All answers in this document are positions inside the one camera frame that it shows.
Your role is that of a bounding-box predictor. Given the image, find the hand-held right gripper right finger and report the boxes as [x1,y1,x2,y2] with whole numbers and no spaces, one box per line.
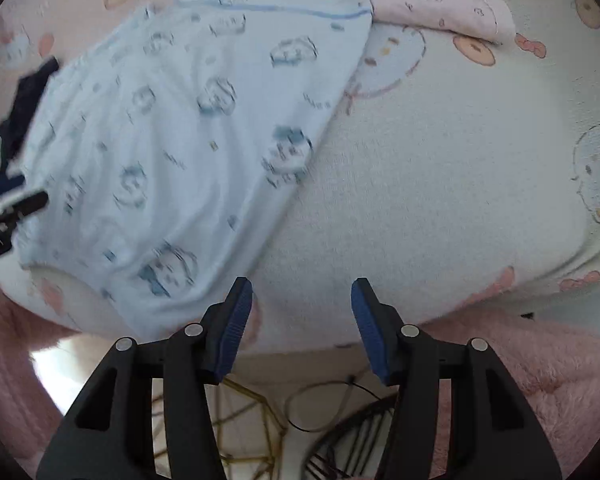
[351,276,563,480]

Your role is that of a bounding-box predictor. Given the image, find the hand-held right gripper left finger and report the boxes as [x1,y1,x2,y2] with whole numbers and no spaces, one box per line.
[36,276,254,480]

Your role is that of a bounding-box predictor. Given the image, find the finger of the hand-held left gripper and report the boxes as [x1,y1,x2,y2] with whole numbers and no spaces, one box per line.
[0,190,49,223]
[0,174,26,203]

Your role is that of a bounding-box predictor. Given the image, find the navy garment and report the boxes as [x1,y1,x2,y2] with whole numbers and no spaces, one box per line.
[0,56,62,173]

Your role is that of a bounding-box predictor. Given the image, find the light blue printed underwear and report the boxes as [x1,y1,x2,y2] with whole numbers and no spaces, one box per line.
[14,0,374,342]

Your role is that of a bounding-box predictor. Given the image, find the pink cat printed blanket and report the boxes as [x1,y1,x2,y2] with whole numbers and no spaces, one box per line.
[0,0,600,358]

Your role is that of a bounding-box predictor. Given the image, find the person's pink fluffy right leg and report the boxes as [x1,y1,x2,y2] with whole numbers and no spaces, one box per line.
[420,305,600,480]

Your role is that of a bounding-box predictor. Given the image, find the pink folded garment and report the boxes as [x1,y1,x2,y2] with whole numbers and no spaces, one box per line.
[351,0,517,47]

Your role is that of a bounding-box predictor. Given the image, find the gold wire basket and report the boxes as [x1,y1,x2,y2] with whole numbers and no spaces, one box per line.
[152,377,288,480]

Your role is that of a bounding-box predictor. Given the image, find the black cable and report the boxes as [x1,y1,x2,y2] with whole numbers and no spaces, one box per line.
[284,374,398,433]

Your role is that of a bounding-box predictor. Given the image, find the black wire basket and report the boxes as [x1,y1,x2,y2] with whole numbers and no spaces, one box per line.
[304,394,398,480]

